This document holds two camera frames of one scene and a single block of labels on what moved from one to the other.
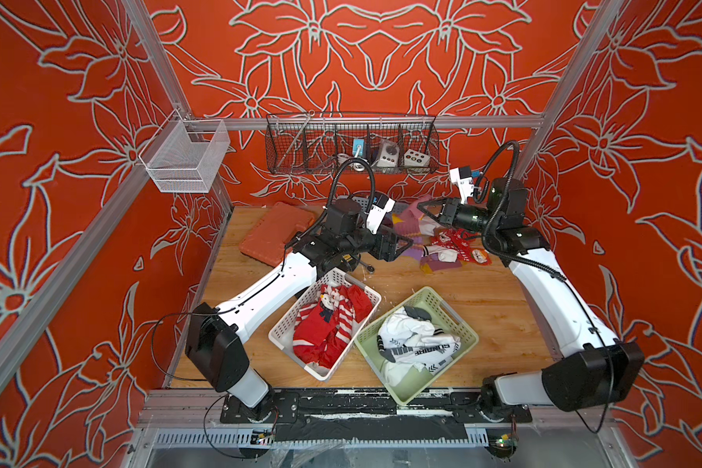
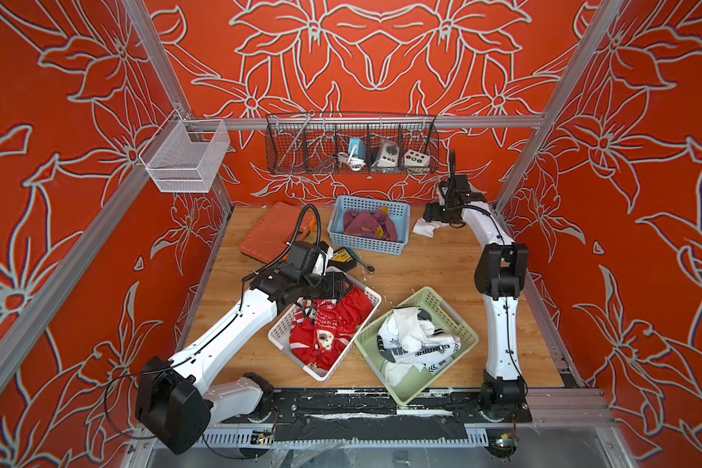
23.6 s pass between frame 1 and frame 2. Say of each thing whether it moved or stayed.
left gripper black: moved
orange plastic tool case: stayed
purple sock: moved
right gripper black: stayed
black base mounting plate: stayed
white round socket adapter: stayed
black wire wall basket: stayed
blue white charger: stayed
